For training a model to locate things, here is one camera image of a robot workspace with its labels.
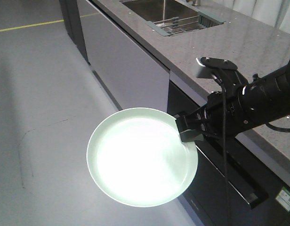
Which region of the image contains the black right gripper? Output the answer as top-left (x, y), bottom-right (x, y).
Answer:
top-left (175, 91), bottom-right (244, 143)

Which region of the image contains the grey kitchen cabinet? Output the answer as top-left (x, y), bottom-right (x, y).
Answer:
top-left (59, 0), bottom-right (169, 112)

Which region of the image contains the white pleated curtain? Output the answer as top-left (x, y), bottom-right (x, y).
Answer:
top-left (221, 0), bottom-right (290, 34)

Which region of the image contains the black built-in dishwasher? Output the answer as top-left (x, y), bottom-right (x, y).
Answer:
top-left (167, 80), bottom-right (290, 226)

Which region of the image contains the teal metal dish rack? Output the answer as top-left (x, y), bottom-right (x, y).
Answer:
top-left (146, 11), bottom-right (226, 37)

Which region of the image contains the light green round plate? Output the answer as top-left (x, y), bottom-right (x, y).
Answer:
top-left (86, 107), bottom-right (198, 207)

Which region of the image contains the black camera cable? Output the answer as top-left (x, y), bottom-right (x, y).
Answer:
top-left (210, 73), bottom-right (233, 226)

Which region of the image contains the stainless steel sink basin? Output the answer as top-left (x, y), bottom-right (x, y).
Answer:
top-left (120, 0), bottom-right (212, 22)

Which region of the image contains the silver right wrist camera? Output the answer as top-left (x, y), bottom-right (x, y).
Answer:
top-left (195, 57), bottom-right (213, 79)

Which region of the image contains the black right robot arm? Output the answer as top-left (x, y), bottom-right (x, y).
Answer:
top-left (176, 57), bottom-right (290, 142)

